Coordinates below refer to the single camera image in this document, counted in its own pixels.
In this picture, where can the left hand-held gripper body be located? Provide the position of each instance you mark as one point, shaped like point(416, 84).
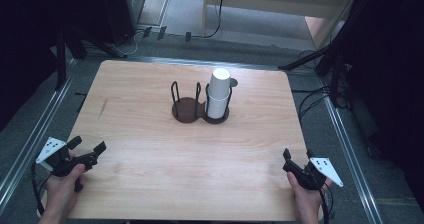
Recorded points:
point(50, 150)

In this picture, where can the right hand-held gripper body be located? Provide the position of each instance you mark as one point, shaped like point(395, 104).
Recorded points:
point(325, 169)

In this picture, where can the dark wooden double cup holder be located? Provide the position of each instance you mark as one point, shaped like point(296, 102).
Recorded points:
point(186, 110)

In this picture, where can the white paper cup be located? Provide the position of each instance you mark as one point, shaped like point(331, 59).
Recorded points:
point(216, 110)
point(220, 82)

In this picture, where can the person's right hand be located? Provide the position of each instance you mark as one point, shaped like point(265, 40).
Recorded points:
point(308, 200)

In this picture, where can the person's left hand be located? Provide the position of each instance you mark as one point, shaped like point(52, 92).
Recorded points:
point(61, 194)

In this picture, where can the black metal stand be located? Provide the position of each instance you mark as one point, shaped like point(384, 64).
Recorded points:
point(61, 57)
point(335, 50)

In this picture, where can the black cabinet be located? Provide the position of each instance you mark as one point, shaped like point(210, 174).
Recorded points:
point(121, 7)

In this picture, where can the beige wooden furniture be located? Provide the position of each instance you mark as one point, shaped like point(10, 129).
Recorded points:
point(280, 0)

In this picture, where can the metal floor rail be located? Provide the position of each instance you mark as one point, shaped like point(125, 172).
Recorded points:
point(350, 157)
point(36, 134)

